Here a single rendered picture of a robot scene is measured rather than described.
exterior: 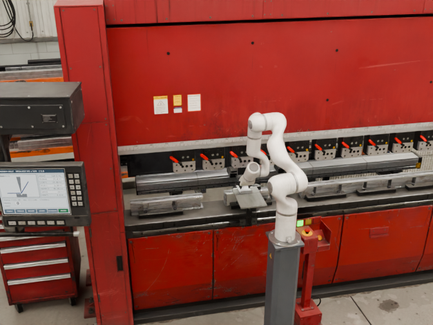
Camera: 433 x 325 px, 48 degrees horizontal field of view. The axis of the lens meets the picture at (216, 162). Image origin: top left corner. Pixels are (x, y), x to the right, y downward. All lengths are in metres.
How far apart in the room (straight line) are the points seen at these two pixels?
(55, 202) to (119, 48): 0.98
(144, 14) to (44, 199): 1.17
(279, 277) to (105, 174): 1.22
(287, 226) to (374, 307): 1.50
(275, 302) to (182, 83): 1.46
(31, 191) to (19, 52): 4.93
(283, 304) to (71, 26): 2.02
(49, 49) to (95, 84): 4.60
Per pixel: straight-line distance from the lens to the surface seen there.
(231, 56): 3.10
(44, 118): 2.49
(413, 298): 4.34
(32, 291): 4.01
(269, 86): 3.22
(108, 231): 3.24
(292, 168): 2.79
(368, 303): 4.18
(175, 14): 2.97
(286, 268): 3.01
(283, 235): 2.89
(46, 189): 2.63
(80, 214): 2.66
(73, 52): 2.80
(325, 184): 3.68
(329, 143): 3.52
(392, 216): 3.93
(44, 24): 7.33
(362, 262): 4.06
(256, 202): 3.31
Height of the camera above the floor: 2.66
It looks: 26 degrees down
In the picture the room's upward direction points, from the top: straight up
